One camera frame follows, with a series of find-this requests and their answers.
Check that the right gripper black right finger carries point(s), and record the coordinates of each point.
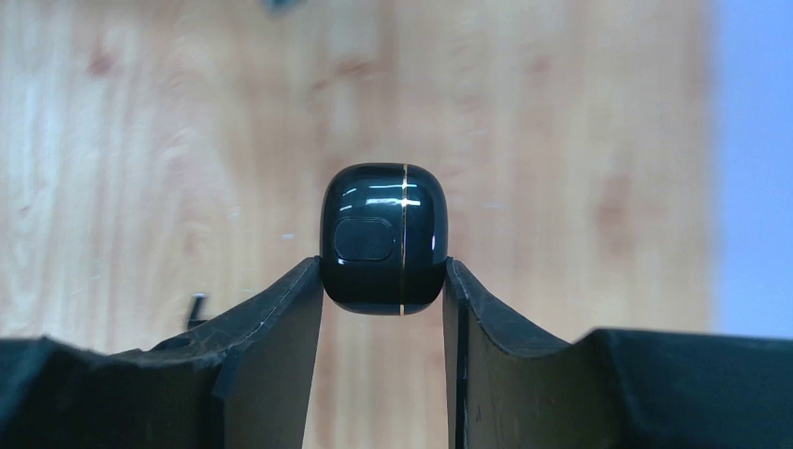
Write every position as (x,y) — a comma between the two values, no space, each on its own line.
(512,384)

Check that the upper black earbud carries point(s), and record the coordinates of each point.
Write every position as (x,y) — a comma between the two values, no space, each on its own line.
(194,317)

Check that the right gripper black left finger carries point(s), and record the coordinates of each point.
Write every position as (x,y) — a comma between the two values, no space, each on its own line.
(240,380)

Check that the black earbud charging case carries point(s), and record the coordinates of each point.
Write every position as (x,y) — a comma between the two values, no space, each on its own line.
(384,239)

